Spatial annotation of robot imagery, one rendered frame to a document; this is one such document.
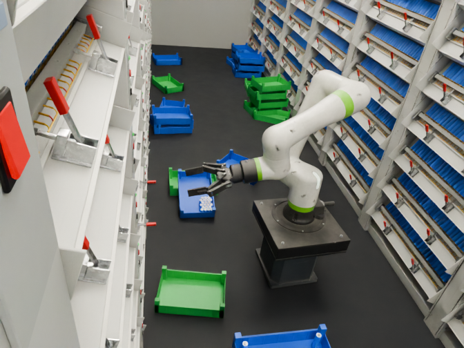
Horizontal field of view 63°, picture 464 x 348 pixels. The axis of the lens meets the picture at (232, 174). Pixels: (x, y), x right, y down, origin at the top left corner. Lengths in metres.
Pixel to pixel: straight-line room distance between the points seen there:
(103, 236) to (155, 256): 1.39
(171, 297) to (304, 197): 0.75
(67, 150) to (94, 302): 0.21
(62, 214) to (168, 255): 1.64
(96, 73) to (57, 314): 0.46
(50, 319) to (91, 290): 0.29
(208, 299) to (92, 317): 1.33
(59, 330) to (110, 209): 0.40
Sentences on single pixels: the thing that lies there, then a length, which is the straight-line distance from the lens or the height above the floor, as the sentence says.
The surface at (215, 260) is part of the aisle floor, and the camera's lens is 1.98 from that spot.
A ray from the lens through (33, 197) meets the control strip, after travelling 0.20.
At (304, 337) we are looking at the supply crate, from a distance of 1.37.
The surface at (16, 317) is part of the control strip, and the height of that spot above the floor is 1.30.
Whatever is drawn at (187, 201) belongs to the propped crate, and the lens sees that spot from 2.26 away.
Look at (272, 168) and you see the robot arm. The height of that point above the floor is 0.68.
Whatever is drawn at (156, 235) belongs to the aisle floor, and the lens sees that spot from 2.10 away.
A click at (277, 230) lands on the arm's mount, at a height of 0.35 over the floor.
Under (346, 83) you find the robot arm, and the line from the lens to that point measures 1.65.
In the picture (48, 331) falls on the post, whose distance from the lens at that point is 0.25.
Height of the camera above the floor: 1.45
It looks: 34 degrees down
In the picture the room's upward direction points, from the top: 7 degrees clockwise
